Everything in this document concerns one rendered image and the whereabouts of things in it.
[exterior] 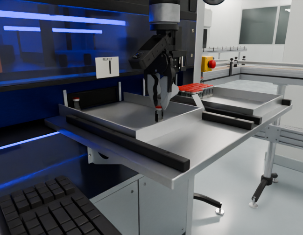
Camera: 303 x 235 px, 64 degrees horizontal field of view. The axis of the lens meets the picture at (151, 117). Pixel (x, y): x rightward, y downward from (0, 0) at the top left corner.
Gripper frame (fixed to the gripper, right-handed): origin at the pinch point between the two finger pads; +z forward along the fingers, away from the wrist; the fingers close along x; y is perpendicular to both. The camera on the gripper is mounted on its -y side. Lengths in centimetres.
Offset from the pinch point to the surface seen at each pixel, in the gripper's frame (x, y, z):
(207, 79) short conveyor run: 31, 77, 4
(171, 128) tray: -6.5, -2.3, 4.5
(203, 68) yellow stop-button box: 20, 54, -4
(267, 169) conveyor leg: 5, 126, 72
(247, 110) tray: -16.2, 19.6, 2.5
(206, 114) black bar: -7.6, 11.9, 3.6
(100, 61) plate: 19.2, -4.1, -10.7
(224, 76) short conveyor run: 31, 98, 4
